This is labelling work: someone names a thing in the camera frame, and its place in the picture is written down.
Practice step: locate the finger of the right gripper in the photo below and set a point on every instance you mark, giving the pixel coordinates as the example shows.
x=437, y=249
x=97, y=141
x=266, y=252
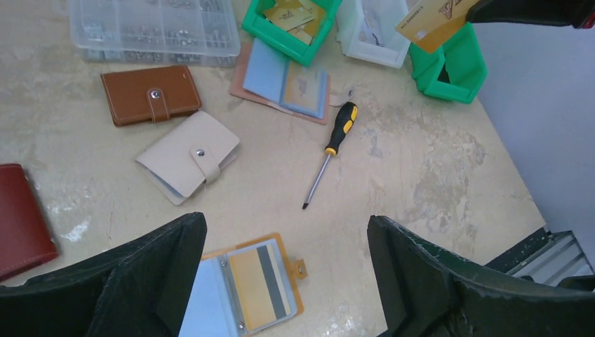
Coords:
x=578, y=14

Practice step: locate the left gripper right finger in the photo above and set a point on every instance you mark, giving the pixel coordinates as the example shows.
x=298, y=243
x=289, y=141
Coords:
x=426, y=290

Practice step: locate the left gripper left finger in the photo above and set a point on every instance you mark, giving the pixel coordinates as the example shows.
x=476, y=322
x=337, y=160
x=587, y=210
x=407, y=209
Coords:
x=140, y=288

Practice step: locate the mustard yellow card holder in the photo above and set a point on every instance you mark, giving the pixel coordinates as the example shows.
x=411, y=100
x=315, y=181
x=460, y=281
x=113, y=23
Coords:
x=213, y=308

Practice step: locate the gold credit card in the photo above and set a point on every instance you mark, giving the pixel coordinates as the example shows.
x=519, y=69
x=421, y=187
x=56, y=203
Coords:
x=430, y=23

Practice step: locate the red leather card holder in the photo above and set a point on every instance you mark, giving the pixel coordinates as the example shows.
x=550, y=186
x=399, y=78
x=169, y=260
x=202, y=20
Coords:
x=25, y=238

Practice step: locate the gold card in holder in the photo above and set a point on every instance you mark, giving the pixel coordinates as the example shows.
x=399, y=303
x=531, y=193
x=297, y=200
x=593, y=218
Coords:
x=260, y=286

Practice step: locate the beige card holder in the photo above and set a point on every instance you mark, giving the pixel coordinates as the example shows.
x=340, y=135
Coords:
x=190, y=156

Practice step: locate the brown leather card holder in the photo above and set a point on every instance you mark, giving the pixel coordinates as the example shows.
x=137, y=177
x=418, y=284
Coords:
x=151, y=95

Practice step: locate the cards in white bin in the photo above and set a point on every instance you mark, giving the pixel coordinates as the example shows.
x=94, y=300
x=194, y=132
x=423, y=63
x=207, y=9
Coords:
x=370, y=31

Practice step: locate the stack of loose cards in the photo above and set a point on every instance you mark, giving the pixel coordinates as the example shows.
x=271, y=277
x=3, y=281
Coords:
x=265, y=76

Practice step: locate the cards in green bin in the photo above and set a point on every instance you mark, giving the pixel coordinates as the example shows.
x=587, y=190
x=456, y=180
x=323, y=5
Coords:
x=300, y=18

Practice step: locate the green bin with cards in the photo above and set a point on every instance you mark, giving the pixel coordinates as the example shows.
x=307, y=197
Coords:
x=257, y=25

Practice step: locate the green bin right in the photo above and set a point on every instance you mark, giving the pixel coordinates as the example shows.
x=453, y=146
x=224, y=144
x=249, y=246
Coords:
x=454, y=72

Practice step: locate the yellow black screwdriver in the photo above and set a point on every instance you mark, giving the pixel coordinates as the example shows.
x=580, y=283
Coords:
x=344, y=122

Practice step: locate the white plastic bin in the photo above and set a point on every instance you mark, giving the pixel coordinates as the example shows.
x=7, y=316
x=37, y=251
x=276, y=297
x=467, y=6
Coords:
x=390, y=12

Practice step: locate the clear plastic organizer box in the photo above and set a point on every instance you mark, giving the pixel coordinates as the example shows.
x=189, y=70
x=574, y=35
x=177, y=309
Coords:
x=160, y=32

